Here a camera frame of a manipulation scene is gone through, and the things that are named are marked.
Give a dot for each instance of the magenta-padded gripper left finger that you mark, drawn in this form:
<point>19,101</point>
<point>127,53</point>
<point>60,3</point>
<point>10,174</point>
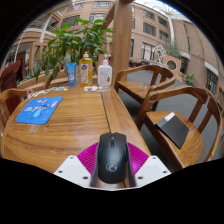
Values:
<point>71,170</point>

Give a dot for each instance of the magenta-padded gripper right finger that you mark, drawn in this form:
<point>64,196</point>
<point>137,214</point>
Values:
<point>151,170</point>

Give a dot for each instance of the black computer mouse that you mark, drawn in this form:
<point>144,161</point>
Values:
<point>112,156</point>

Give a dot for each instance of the blue printed mouse pad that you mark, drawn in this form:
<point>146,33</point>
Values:
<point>39,110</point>

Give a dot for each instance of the black notebook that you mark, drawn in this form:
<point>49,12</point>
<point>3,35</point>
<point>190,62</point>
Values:
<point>173,130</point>

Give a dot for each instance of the wooden armchair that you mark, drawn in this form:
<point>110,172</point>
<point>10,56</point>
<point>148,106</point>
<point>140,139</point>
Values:
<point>136,88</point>
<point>193,146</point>
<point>50,80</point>
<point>8,100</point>

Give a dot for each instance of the small white packet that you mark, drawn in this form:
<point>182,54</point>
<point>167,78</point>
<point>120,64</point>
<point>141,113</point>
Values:
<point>90,89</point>

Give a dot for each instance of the yellow flowering plant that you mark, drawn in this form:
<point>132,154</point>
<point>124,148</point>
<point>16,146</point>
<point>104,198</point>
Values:
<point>190,79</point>

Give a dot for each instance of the yellow liquid bottle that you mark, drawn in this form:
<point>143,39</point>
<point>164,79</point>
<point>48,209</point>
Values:
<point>86,71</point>

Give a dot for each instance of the white pump bottle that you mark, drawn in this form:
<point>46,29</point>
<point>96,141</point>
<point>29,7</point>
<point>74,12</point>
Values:
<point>104,75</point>

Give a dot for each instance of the dark red wooden lectern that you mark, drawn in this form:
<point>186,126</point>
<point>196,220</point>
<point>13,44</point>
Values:
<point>10,75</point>

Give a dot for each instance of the green plant in white pot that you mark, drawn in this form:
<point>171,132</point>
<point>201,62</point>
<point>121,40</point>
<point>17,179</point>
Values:
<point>76,41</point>

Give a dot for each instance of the wooden pillar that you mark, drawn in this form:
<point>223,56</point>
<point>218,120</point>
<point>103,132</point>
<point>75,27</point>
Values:
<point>121,43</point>

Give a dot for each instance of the white sculpture on pedestal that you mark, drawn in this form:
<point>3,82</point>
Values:
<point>160,53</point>

